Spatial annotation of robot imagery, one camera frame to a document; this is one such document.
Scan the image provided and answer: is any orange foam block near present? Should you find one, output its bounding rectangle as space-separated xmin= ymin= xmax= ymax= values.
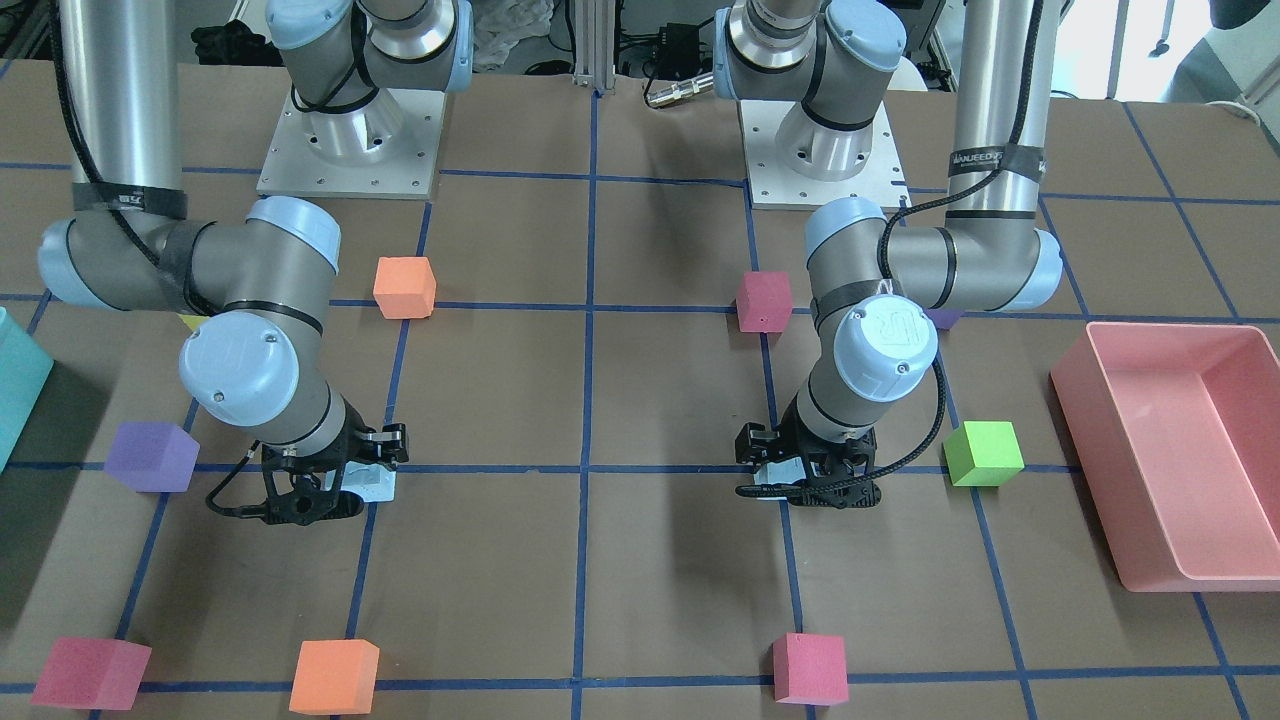
xmin=289 ymin=639 xmax=380 ymax=716

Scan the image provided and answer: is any purple foam block far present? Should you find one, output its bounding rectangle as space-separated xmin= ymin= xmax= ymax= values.
xmin=925 ymin=309 xmax=965 ymax=331

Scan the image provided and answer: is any orange foam block far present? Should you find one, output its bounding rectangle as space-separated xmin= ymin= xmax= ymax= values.
xmin=372 ymin=256 xmax=436 ymax=320

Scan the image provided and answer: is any light blue block arm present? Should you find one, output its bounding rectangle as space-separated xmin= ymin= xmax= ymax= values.
xmin=751 ymin=457 xmax=806 ymax=486
xmin=342 ymin=462 xmax=397 ymax=503

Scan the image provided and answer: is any aluminium frame post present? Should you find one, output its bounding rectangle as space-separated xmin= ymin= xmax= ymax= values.
xmin=566 ymin=0 xmax=617 ymax=97

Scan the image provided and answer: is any purple foam block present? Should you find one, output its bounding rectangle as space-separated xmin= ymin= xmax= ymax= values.
xmin=104 ymin=421 xmax=200 ymax=493
xmin=925 ymin=309 xmax=965 ymax=331

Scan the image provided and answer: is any green foam block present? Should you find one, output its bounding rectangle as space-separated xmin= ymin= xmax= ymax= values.
xmin=943 ymin=420 xmax=1025 ymax=487

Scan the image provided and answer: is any pink plastic bin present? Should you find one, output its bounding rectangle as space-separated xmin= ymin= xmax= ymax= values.
xmin=1051 ymin=322 xmax=1279 ymax=592

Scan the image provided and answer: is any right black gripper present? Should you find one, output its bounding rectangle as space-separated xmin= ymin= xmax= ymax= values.
xmin=261 ymin=398 xmax=410 ymax=527

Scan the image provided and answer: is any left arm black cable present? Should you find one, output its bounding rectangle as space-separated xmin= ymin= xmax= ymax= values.
xmin=737 ymin=0 xmax=1051 ymax=498

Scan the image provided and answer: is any purple foam block near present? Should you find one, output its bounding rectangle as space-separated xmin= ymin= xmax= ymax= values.
xmin=104 ymin=421 xmax=200 ymax=493

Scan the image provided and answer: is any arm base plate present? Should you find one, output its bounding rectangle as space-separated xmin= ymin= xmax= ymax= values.
xmin=256 ymin=88 xmax=448 ymax=200
xmin=739 ymin=100 xmax=911 ymax=210

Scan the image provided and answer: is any black power adapter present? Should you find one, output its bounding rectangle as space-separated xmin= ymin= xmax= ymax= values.
xmin=649 ymin=22 xmax=708 ymax=79

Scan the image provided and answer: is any magenta foam block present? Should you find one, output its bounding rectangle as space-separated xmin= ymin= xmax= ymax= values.
xmin=735 ymin=272 xmax=794 ymax=334
xmin=29 ymin=637 xmax=152 ymax=711
xmin=771 ymin=632 xmax=850 ymax=707

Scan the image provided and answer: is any yellow foam block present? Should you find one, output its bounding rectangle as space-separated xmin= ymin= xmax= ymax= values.
xmin=178 ymin=314 xmax=207 ymax=333

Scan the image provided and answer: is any orange foam block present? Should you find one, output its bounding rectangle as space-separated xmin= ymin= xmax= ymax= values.
xmin=372 ymin=256 xmax=436 ymax=320
xmin=289 ymin=639 xmax=380 ymax=716

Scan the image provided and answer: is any silver cylinder connector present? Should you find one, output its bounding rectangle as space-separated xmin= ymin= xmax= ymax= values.
xmin=644 ymin=72 xmax=716 ymax=110

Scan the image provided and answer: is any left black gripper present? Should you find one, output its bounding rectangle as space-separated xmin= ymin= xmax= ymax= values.
xmin=735 ymin=389 xmax=881 ymax=509

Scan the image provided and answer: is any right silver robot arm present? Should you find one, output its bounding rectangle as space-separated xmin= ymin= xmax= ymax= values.
xmin=37 ymin=1 xmax=474 ymax=527

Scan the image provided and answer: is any magenta foam block far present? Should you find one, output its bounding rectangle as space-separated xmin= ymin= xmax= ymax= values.
xmin=735 ymin=272 xmax=794 ymax=334

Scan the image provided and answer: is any cyan plastic bin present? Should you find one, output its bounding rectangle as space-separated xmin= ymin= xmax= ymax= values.
xmin=1 ymin=307 xmax=54 ymax=470

